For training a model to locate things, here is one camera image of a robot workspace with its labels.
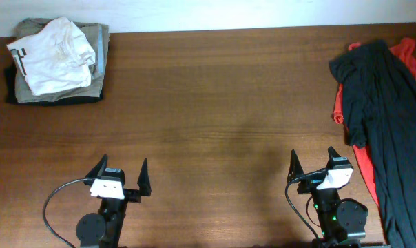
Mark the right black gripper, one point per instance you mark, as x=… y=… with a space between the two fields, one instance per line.
x=296 y=170

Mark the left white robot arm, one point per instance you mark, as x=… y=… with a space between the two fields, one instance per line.
x=103 y=228

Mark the dark green t-shirt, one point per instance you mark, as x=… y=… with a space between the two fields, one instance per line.
x=379 y=110

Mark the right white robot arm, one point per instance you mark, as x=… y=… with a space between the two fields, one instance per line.
x=342 y=221

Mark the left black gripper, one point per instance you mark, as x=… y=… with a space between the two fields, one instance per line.
x=144 y=188

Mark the black folded garment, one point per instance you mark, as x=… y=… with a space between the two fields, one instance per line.
x=10 y=74

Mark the red printed t-shirt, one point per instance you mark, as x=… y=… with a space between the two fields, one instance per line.
x=404 y=51

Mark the khaki folded garment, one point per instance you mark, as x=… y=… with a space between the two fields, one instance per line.
x=98 y=37

